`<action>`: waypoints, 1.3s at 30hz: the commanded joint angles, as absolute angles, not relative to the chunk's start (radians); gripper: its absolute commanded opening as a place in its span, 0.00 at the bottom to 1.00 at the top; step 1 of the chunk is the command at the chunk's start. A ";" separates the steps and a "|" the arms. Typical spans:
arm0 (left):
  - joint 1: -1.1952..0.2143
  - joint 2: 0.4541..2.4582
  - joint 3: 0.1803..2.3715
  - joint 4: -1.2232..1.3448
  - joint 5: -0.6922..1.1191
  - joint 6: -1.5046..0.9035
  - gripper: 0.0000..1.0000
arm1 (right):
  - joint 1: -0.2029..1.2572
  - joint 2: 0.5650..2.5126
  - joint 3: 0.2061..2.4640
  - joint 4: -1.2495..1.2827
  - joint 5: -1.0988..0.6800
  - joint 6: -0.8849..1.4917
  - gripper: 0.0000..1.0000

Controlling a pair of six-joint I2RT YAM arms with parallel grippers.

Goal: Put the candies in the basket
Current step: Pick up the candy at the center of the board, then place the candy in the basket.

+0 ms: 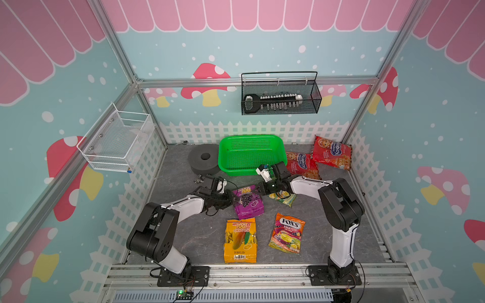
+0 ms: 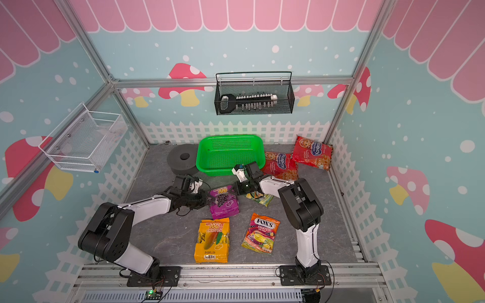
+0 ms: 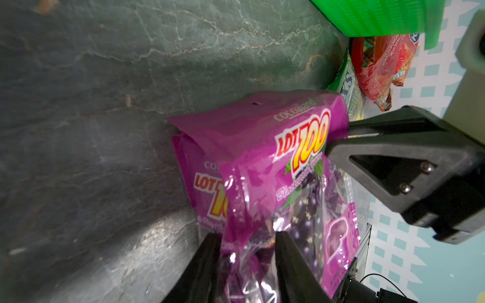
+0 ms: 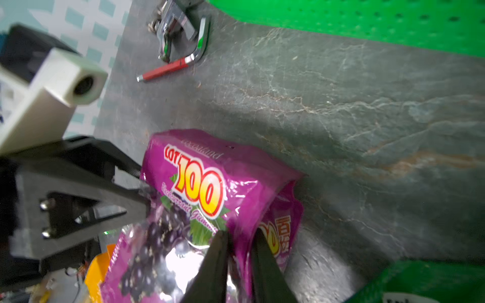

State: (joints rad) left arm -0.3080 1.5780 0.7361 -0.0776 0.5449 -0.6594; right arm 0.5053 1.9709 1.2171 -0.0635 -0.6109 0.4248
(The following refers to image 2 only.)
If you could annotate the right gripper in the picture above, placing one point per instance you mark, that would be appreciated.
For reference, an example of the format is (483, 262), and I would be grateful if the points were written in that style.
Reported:
(238, 188)

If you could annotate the yellow Lot 100 candy bag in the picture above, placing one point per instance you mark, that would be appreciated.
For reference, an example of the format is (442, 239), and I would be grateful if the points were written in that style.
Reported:
(213, 241)

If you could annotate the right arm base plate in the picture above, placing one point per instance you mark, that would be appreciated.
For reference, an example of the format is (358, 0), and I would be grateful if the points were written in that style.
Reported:
(293, 275)

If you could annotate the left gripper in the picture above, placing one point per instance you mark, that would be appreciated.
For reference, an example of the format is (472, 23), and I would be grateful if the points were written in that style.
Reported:
(203, 199)

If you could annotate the red candy bag near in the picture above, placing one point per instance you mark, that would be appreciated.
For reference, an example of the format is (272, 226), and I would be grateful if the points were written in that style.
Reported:
(281, 166)

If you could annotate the small green circuit board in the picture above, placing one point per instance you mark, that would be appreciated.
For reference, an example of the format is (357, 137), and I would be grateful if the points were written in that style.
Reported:
(153, 295)

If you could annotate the black socket bit holder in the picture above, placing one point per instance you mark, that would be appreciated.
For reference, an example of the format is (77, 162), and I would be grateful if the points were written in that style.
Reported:
(230, 103)

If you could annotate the red candy bag far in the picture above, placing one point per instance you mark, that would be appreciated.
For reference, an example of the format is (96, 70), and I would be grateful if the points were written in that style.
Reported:
(312, 153)

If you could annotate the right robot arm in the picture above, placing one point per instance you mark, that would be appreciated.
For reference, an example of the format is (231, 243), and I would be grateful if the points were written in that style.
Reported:
(301, 205)

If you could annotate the white wire wall basket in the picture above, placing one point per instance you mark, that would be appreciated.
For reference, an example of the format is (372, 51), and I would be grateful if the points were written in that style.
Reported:
(85, 140)

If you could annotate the green plastic basket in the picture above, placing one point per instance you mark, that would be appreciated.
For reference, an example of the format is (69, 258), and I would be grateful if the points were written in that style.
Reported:
(218, 155)

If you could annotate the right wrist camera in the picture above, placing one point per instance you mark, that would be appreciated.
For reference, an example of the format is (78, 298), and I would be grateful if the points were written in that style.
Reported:
(240, 172)

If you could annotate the red candy bag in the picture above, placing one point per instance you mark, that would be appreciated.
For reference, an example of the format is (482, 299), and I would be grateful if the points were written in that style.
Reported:
(281, 166)
(312, 153)

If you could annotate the black wire wall basket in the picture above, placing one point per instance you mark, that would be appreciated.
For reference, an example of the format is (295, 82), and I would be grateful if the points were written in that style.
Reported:
(261, 82)

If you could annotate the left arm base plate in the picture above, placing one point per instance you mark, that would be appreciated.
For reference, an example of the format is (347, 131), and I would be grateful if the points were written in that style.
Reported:
(160, 276)

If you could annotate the purple Lot 100 candy bag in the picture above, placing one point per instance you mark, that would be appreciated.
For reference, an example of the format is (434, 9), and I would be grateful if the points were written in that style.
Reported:
(223, 202)

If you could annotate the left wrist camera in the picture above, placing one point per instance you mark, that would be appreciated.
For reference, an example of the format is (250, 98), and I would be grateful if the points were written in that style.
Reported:
(195, 185)

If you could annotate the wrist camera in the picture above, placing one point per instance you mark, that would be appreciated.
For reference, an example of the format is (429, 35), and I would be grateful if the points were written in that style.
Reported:
(195, 185)
(240, 172)

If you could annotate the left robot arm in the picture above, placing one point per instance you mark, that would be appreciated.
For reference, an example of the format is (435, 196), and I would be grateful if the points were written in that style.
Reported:
(107, 235)

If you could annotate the green Fox's candy bag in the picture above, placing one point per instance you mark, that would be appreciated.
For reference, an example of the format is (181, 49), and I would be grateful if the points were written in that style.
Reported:
(260, 198)

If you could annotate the orange Fox's candy bag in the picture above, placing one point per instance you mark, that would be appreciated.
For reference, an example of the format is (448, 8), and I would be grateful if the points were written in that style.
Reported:
(260, 235)

